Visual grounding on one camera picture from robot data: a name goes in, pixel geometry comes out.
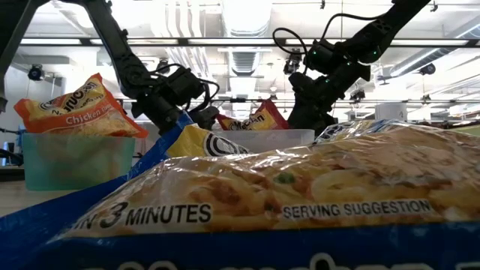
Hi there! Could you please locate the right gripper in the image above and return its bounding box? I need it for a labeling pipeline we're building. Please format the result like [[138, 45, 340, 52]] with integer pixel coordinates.
[[286, 61, 372, 137]]

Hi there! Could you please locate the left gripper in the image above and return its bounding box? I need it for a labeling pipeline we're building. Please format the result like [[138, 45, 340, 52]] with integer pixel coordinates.
[[130, 88, 221, 136]]

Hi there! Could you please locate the red beef noodle pack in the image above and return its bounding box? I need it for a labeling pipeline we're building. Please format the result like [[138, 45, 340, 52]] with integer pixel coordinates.
[[216, 97, 291, 132]]

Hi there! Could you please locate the blue soy sauce noodle pack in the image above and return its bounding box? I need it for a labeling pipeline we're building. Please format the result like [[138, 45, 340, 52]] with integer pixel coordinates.
[[0, 111, 480, 270]]

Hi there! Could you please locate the orange chicken noodle pack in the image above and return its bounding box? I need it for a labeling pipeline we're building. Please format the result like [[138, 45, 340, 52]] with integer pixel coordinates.
[[13, 72, 150, 139]]

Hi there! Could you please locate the clear plastic container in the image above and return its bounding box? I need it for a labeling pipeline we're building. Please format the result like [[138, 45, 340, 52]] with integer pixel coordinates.
[[211, 128, 317, 155]]

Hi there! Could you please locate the green translucent plastic container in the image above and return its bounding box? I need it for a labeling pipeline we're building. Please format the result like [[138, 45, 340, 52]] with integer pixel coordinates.
[[21, 133, 137, 192]]

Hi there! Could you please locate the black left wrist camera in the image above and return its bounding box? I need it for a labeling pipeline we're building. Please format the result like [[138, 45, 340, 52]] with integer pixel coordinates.
[[164, 66, 206, 107]]

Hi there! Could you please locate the silver air duct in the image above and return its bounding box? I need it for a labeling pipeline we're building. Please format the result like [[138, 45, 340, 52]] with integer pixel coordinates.
[[220, 0, 274, 120]]

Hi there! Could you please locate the long black ceiling rail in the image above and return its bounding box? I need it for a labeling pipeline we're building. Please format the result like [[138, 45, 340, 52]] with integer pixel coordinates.
[[115, 97, 480, 104]]

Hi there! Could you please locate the black aluminium rig frame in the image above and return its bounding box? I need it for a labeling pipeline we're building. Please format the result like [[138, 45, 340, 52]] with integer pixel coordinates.
[[0, 166, 26, 182]]

